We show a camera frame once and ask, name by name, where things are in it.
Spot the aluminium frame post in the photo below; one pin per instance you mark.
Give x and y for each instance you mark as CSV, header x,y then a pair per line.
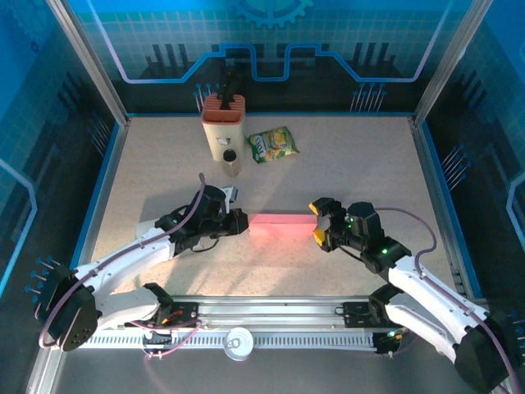
x,y
450,61
92,61

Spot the pink paper box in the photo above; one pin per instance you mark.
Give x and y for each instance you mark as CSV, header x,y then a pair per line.
x,y
283,221

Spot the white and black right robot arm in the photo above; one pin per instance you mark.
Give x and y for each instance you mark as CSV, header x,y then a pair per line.
x,y
418,295

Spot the aluminium mounting rail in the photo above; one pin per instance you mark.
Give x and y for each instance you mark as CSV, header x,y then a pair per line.
x,y
270,308

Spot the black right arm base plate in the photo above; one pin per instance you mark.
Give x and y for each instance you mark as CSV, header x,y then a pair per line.
x,y
354,315

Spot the small dark-lidded jar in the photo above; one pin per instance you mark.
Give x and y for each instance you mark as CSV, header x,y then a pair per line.
x,y
231,166

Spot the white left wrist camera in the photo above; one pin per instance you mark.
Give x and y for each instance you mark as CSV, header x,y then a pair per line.
x,y
231,193

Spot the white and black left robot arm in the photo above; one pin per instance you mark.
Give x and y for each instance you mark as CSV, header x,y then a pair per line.
x,y
123,267

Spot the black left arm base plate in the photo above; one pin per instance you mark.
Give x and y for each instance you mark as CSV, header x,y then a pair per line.
x,y
186,315

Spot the silver tin can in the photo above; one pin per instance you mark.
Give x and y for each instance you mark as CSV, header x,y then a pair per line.
x,y
239,344

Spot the beige knife block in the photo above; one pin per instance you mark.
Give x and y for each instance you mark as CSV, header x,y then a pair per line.
x,y
223,131

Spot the green yellow snack bag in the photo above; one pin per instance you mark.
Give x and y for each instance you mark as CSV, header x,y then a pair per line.
x,y
272,143

